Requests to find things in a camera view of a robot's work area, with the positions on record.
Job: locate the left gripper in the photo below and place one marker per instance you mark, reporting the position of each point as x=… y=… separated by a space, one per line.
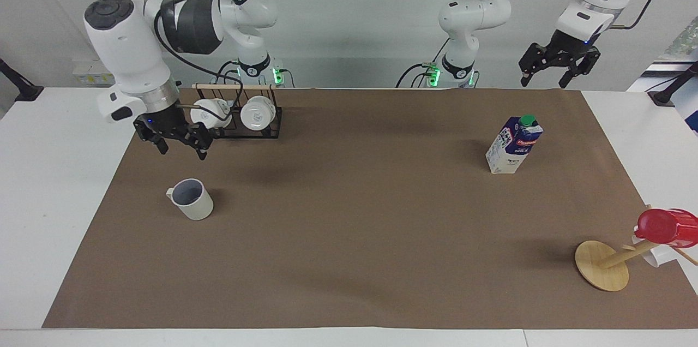
x=570 y=42

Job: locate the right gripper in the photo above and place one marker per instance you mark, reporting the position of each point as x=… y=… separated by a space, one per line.
x=165 y=119

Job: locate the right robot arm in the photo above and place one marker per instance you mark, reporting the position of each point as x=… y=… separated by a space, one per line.
x=128 y=47

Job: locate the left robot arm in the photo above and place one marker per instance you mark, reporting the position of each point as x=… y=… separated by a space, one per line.
x=470 y=14

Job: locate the white cup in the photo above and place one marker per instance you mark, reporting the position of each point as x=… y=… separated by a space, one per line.
x=257 y=113
x=210 y=112

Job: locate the blue and white milk carton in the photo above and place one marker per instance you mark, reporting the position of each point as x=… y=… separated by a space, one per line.
x=510 y=148

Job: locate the red cup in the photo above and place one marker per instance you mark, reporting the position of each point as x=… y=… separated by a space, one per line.
x=665 y=227

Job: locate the white power strip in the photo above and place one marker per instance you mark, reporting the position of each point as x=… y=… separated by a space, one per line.
x=92 y=74

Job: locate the black stand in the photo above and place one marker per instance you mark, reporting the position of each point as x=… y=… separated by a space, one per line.
x=16 y=85
x=673 y=90

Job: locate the wooden mug tree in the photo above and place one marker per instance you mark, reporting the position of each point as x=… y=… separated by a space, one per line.
x=600 y=266

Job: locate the white mug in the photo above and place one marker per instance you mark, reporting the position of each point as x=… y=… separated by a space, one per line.
x=657 y=255

